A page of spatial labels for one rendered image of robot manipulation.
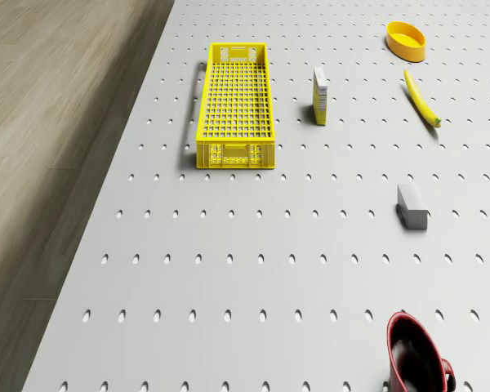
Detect yellow basket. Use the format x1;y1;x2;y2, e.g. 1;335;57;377
195;42;277;170

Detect yellow carton box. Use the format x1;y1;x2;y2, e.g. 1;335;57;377
312;66;328;127

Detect grey cube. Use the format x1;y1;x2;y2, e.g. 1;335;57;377
396;183;429;230

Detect banana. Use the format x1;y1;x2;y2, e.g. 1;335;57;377
403;69;443;129

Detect yellow bowl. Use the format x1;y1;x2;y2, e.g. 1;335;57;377
385;20;427;64

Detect red mug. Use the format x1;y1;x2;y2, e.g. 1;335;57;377
385;311;457;392

